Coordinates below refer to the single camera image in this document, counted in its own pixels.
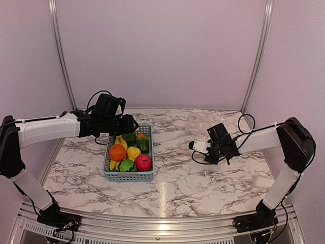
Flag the green toy apple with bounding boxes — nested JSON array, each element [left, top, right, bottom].
[[118, 159, 137, 172]]

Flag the yellow toy bananas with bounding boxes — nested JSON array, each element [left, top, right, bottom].
[[109, 136, 127, 171]]

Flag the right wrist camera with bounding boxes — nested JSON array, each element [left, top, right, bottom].
[[188, 123, 232, 155]]

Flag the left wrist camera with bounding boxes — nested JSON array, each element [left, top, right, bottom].
[[91, 94, 126, 121]]

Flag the yellow toy pear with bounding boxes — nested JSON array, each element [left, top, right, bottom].
[[126, 146, 142, 162]]

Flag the dark green toy pepper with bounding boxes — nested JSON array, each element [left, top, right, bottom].
[[122, 133, 137, 147]]

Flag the aluminium frame post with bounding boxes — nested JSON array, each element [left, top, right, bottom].
[[48, 0, 77, 110], [241, 0, 274, 113]]

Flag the left aluminium frame post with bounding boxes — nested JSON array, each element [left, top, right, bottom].
[[48, 0, 77, 110]]

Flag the red toy apple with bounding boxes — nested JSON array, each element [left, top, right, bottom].
[[135, 154, 152, 171]]

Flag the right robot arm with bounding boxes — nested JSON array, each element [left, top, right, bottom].
[[193, 117, 316, 228]]

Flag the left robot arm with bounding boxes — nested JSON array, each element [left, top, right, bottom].
[[1, 110, 139, 226]]

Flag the light blue plastic basket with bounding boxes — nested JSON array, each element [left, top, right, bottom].
[[103, 125, 155, 182]]

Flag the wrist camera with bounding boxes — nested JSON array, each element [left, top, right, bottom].
[[188, 123, 232, 155], [91, 94, 126, 121]]

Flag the front aluminium rail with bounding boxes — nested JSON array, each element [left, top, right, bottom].
[[7, 200, 305, 244]]

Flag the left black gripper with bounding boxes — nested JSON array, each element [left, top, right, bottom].
[[101, 114, 139, 136]]

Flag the clear zip top bag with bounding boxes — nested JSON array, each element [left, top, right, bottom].
[[183, 109, 241, 141]]

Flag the orange toy orange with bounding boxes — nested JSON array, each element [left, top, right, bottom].
[[109, 144, 126, 162]]

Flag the right aluminium frame post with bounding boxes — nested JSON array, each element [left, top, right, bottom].
[[241, 0, 274, 113]]

